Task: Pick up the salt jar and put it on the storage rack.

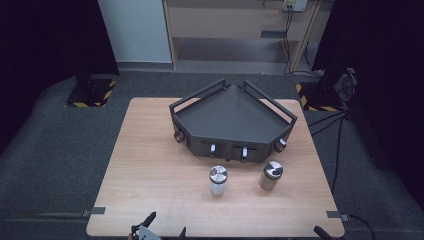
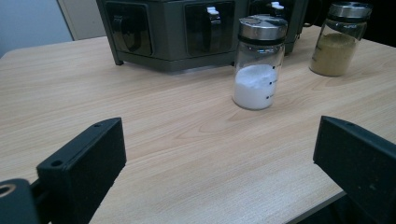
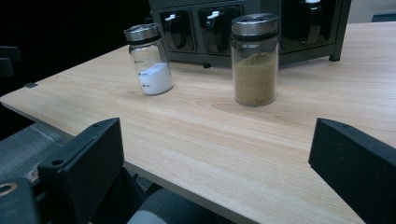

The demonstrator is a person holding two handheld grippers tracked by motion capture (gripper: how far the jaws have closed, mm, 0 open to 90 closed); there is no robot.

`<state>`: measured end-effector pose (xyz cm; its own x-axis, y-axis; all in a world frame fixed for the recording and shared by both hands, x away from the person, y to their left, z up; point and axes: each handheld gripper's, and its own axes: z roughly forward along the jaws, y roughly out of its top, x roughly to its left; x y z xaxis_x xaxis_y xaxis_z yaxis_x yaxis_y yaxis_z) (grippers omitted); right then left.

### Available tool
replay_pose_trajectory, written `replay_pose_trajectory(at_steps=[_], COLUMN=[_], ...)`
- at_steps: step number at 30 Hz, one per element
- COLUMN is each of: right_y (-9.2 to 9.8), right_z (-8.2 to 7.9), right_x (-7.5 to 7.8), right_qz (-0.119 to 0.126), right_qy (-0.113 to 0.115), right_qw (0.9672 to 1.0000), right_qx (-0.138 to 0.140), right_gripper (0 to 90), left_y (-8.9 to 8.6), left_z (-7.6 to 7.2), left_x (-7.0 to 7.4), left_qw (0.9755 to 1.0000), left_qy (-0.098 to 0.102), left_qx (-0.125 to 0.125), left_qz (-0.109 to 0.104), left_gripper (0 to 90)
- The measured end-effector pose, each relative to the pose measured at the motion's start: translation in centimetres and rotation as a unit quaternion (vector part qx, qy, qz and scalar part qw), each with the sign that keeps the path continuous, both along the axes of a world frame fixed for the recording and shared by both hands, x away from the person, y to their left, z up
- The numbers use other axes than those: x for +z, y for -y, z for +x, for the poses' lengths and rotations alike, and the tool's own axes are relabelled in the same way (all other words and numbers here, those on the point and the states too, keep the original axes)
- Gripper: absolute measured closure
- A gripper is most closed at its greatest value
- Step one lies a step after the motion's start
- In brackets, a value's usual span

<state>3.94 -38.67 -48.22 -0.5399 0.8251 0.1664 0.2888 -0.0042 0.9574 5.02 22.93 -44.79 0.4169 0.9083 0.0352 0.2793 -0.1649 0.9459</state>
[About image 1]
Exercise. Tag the white power outlet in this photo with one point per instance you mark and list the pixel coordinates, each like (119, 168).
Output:
(296, 4)

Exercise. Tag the white panel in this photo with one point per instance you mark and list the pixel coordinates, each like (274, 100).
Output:
(136, 30)

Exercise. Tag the black corner shelf rack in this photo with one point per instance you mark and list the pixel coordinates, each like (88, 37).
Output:
(230, 116)

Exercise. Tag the brown powder spice jar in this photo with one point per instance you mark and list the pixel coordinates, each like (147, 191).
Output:
(269, 180)

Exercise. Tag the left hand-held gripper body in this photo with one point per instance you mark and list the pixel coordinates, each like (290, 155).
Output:
(145, 234)

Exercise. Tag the grey tape strip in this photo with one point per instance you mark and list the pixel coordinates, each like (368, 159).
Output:
(335, 214)
(96, 210)

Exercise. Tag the white powder spice jar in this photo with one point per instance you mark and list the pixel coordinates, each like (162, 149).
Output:
(218, 183)

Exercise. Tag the black curtain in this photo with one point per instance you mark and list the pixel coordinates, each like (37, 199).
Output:
(43, 50)
(383, 66)

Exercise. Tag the black yellow striped stand base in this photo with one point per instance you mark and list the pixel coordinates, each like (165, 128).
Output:
(100, 95)
(316, 98)

